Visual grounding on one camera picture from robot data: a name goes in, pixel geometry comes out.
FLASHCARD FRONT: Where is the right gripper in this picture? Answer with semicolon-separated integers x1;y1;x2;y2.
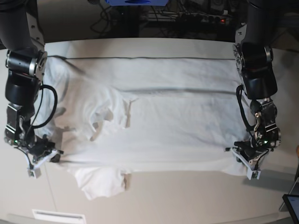
23;138;63;163

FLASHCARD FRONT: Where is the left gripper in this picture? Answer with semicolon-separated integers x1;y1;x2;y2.
225;140;275;167

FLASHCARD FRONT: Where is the white T-shirt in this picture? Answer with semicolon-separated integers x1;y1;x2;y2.
37;57;248;200

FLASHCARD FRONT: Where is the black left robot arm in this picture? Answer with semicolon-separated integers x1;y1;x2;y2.
233;0;282;171

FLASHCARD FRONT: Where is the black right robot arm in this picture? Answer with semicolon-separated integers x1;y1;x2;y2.
0;0;63;168

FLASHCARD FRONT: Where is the white label strip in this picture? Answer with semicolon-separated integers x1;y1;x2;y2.
32;209;86;224

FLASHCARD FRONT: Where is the black tablet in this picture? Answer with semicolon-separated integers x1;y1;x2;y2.
283;194;299;224

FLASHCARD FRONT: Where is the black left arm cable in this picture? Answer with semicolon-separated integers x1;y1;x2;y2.
235;85;254;133

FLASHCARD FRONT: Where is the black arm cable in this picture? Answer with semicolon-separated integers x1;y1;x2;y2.
30;85;58;128
235;85;254;133

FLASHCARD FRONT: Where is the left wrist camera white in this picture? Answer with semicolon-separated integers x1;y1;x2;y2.
230;147;261;180

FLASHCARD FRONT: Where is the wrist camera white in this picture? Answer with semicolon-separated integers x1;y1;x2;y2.
230;147;261;180
26;150;59;179

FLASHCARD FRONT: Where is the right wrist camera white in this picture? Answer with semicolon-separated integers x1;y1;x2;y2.
26;150;59;179

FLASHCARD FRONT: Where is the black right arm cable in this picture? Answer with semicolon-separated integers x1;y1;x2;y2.
30;85;58;128

